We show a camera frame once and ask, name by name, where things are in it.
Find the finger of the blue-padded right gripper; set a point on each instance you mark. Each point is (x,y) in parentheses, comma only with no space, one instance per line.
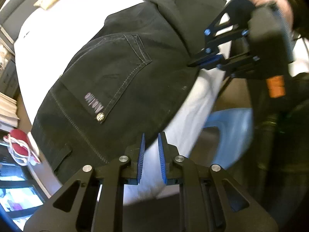
(167,153)

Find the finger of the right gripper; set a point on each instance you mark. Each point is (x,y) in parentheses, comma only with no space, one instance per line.
(244,65)
(227,26)

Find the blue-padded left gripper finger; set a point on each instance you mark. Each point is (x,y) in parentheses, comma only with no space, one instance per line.
(135,153)

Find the black denim pants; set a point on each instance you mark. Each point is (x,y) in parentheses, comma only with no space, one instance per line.
(131,78)

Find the person's right hand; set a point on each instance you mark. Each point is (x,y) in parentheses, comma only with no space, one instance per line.
(283,5)

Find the blue plastic stool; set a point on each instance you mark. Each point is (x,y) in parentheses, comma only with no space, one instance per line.
(225,137)

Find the red white sneaker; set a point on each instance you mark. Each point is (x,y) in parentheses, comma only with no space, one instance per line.
(20,148)

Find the stack of books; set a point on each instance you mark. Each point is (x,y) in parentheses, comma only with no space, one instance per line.
(8,111)

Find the dark bedside cabinet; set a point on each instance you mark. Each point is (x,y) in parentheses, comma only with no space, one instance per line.
(9,79)

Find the dark grey headboard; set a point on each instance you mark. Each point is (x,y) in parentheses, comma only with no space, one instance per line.
(21,7)

